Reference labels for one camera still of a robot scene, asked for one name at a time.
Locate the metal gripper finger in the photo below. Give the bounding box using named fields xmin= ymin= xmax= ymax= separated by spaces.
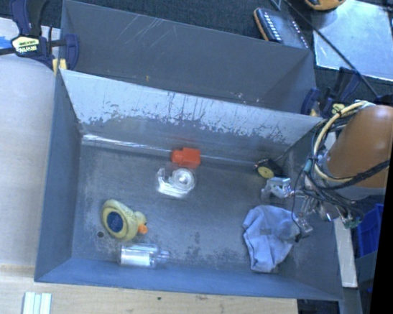
xmin=289 ymin=194 xmax=319 ymax=244
xmin=259 ymin=174 xmax=294 ymax=205

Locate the black and yellow round object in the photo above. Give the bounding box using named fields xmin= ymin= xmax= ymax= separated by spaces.
xmin=251 ymin=157 xmax=285 ymax=182

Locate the pale blue cloth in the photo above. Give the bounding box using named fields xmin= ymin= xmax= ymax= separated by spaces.
xmin=235 ymin=201 xmax=305 ymax=277

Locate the grey metal bin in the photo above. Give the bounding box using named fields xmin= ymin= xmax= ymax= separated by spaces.
xmin=23 ymin=0 xmax=381 ymax=314

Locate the red-orange toy block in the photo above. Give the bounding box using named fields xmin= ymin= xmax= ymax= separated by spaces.
xmin=169 ymin=144 xmax=203 ymax=170

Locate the clear tape dispenser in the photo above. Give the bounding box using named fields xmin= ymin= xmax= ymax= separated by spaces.
xmin=153 ymin=163 xmax=199 ymax=202

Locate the clear plastic bottle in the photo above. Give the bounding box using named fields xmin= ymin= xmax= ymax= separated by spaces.
xmin=116 ymin=239 xmax=172 ymax=273

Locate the yellow rubber duck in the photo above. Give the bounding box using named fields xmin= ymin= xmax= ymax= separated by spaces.
xmin=97 ymin=197 xmax=152 ymax=246

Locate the pale wood flat board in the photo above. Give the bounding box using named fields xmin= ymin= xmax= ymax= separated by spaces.
xmin=0 ymin=52 xmax=66 ymax=271

